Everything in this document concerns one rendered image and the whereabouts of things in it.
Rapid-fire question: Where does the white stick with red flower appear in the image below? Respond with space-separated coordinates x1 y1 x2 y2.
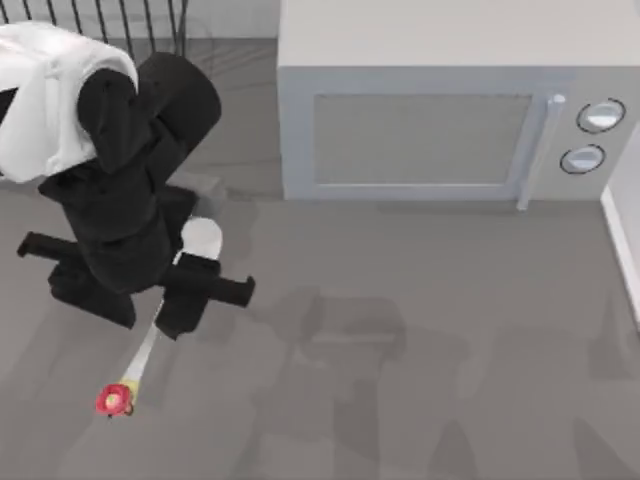
94 298 167 419

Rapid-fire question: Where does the grey microwave door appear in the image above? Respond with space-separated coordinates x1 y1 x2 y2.
299 82 545 199

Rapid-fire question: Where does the pale grey microwave oven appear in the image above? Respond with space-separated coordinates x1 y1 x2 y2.
276 0 630 212

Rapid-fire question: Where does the round grey microwave knob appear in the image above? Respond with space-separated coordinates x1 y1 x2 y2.
559 144 608 176
575 97 628 134

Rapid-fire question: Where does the black wire rack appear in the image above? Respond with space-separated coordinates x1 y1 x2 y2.
0 0 192 57

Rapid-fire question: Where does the pale metal microwave handle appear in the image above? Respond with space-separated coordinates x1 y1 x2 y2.
516 92 567 212

